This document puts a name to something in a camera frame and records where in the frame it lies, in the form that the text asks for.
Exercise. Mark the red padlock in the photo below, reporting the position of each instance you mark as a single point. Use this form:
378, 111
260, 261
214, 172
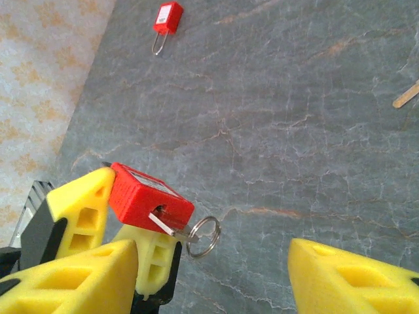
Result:
140, 199
167, 16

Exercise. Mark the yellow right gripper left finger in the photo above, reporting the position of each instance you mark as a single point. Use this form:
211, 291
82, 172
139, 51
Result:
82, 288

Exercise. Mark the silver key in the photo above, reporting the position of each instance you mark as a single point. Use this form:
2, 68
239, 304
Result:
163, 225

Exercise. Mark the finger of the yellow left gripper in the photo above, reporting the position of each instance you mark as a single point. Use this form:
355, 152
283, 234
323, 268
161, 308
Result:
82, 202
157, 261

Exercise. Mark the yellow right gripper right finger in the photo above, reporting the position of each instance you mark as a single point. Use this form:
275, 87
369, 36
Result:
360, 288

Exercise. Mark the wooden stick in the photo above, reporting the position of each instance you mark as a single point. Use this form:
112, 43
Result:
406, 98

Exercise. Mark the aluminium side rail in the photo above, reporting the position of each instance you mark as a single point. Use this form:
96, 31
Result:
32, 209

